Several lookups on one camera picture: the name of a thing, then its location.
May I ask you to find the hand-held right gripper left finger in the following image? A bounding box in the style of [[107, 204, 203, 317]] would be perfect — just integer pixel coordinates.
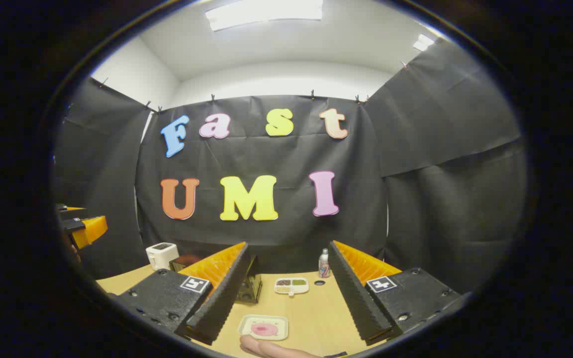
[[115, 242, 251, 346]]

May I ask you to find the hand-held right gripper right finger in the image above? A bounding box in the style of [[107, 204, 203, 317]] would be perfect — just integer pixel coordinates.
[[327, 241, 466, 346]]

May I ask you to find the black electric oven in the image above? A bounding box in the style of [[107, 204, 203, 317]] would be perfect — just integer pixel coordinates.
[[170, 255, 263, 305]]

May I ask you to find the beige food plate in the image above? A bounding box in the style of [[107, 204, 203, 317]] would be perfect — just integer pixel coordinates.
[[238, 314, 289, 342]]

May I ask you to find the pink round food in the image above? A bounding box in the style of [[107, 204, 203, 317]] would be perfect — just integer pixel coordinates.
[[251, 322, 280, 338]]

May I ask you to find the white divided grain tray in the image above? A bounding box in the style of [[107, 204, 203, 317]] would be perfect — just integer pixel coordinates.
[[274, 277, 310, 297]]

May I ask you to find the white toaster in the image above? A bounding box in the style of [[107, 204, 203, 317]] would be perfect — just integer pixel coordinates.
[[146, 242, 180, 271]]

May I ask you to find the black backdrop cloth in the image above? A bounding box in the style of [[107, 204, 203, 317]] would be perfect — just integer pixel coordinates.
[[53, 37, 528, 294]]

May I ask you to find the small ceiling light panel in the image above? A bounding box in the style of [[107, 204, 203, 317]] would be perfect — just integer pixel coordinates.
[[412, 34, 435, 52]]

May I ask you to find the large ceiling light panel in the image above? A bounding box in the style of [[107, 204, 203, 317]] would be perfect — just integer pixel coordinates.
[[204, 0, 324, 31]]

